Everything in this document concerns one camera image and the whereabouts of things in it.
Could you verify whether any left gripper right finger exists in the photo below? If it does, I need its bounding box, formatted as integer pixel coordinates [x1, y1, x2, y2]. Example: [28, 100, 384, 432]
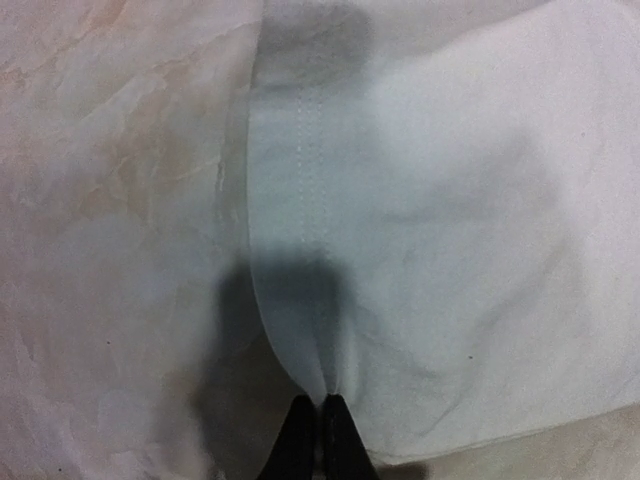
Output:
[322, 395, 379, 480]

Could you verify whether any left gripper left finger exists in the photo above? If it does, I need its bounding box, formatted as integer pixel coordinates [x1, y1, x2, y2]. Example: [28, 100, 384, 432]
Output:
[257, 395, 317, 480]

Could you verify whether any white t-shirt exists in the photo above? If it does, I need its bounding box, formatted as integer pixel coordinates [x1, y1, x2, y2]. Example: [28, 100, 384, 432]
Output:
[247, 1, 639, 463]

